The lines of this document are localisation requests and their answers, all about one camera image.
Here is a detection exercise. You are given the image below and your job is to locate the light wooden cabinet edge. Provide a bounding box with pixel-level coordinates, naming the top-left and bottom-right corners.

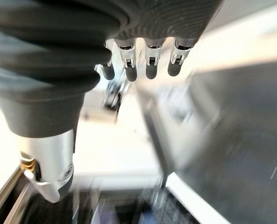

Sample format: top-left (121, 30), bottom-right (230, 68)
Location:
top-left (0, 161), bottom-right (40, 224)

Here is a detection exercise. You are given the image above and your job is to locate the dishwasher with dark open door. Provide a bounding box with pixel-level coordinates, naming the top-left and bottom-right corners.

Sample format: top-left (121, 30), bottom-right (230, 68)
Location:
top-left (138, 61), bottom-right (277, 224)

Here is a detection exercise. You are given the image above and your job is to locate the robot leg, silver and black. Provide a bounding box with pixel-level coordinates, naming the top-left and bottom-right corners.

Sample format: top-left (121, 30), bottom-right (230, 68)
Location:
top-left (101, 70), bottom-right (131, 110)

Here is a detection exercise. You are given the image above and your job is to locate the dishwasher rack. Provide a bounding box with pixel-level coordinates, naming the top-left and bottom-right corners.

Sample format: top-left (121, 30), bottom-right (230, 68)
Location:
top-left (76, 186), bottom-right (199, 224)

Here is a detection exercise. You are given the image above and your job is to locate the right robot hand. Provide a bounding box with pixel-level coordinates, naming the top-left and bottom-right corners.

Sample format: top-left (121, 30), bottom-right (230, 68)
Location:
top-left (0, 0), bottom-right (226, 203)

